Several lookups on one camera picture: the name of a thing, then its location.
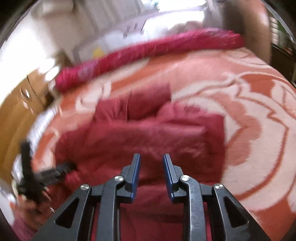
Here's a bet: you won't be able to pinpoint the red quilted padded jacket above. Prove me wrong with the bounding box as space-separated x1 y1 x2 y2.
12 84 225 240

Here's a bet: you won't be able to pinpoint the person's left hand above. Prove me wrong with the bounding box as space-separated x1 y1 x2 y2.
18 188 54 230

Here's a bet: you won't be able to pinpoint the wooden headboard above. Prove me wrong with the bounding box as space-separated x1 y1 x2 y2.
0 52 72 183

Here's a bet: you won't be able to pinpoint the orange white floral blanket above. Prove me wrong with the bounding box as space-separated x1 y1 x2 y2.
34 48 295 240

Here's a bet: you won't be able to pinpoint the magenta floral rolled quilt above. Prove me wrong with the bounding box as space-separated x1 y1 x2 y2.
55 28 244 93

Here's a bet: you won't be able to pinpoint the grey bed guard rail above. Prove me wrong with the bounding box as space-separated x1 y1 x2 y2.
73 9 205 63

